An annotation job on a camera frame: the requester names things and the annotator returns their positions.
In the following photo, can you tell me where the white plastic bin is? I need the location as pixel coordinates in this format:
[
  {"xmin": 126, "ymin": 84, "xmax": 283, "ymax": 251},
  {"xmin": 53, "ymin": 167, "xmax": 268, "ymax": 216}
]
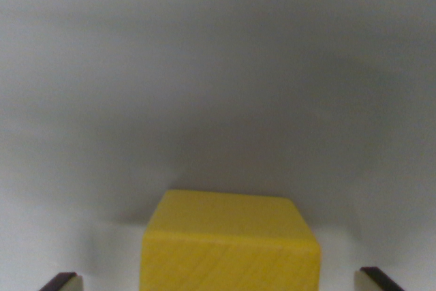
[{"xmin": 0, "ymin": 0, "xmax": 436, "ymax": 291}]

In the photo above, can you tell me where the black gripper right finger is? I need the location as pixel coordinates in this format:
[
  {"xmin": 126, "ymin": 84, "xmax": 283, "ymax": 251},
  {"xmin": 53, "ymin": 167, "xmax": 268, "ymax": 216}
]
[{"xmin": 354, "ymin": 266, "xmax": 406, "ymax": 291}]

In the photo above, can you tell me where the yellow wooden cube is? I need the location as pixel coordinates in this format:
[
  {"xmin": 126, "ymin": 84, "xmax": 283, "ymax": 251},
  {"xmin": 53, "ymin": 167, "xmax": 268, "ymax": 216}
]
[{"xmin": 139, "ymin": 189, "xmax": 322, "ymax": 291}]

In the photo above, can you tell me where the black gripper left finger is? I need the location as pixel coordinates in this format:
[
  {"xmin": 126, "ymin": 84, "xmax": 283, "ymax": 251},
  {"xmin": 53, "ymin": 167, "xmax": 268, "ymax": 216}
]
[{"xmin": 38, "ymin": 272, "xmax": 84, "ymax": 291}]

